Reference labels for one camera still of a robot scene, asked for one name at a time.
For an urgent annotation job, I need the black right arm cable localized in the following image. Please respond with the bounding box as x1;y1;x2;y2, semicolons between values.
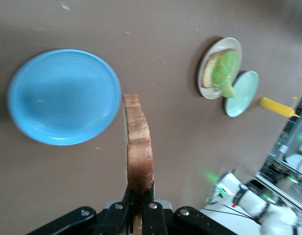
204;203;261;223

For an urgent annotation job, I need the brown bread slice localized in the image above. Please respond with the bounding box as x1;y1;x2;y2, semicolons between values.
122;93;154;235
201;48;236;89

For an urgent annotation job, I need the aluminium frame post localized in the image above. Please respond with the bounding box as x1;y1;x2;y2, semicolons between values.
264;93;302;177

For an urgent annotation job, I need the beige plate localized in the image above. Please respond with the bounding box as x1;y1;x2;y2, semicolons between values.
196;37;243;100

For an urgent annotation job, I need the blue plate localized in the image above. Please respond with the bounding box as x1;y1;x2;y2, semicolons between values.
7;49;122;146

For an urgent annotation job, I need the light green plate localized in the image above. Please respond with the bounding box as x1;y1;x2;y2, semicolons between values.
223;70;259;118

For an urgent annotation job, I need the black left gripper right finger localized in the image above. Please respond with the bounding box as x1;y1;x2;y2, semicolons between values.
140;182;239;235

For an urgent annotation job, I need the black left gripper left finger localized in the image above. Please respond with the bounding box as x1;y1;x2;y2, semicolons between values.
25;185;135;235

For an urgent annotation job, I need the green lettuce leaf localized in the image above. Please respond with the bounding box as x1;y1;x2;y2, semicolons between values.
211;50;240;99

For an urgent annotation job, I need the yellow squeeze bottle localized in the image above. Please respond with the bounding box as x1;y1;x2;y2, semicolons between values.
259;96;301;118

